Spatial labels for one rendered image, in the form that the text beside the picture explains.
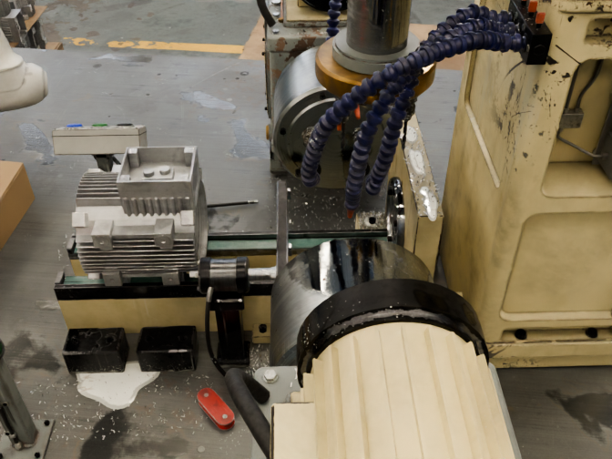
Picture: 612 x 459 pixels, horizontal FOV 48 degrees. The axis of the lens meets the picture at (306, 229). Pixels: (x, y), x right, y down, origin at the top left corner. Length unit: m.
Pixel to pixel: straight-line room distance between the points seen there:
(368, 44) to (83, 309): 0.71
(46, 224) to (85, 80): 0.66
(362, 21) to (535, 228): 0.40
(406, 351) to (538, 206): 0.51
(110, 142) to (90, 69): 0.87
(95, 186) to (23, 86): 0.66
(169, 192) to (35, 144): 0.85
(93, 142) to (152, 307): 0.35
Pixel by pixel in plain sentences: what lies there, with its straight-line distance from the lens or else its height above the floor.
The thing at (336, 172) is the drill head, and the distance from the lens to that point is 1.43.
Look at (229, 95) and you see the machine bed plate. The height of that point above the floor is 0.80.
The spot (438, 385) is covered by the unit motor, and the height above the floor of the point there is 1.36.
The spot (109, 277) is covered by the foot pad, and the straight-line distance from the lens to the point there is 1.23.
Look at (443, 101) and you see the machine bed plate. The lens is 2.02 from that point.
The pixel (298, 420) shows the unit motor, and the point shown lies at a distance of 0.60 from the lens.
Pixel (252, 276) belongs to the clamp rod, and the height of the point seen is 1.02.
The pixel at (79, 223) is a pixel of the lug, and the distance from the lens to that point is 1.19.
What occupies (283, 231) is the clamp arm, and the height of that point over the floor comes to 1.03.
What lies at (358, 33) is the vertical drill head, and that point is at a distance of 1.01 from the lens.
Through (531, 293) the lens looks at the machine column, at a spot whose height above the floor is 0.99.
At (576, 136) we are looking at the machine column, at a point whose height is 1.25.
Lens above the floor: 1.81
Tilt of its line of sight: 41 degrees down
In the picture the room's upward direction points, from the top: straight up
